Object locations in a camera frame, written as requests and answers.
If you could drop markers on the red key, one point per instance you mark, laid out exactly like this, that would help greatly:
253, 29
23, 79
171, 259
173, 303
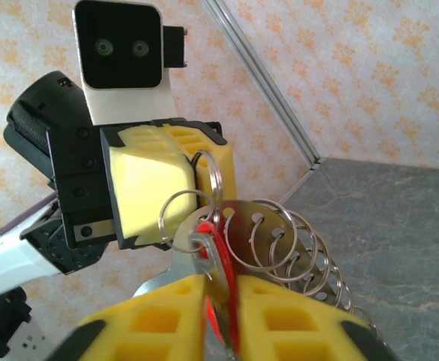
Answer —
225, 255

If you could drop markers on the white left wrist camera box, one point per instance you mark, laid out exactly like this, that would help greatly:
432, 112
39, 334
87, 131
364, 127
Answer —
118, 45

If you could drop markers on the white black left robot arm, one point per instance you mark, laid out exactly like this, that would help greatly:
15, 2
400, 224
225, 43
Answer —
9, 263

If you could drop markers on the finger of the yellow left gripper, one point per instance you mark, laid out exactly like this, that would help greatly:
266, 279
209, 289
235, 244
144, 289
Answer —
144, 180
219, 165

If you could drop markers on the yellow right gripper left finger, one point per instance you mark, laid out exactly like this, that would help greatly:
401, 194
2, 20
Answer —
148, 331

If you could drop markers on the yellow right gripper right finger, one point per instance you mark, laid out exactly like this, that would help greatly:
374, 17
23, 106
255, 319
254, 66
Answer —
298, 331

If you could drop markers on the aluminium frame post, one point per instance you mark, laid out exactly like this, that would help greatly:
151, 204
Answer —
264, 82

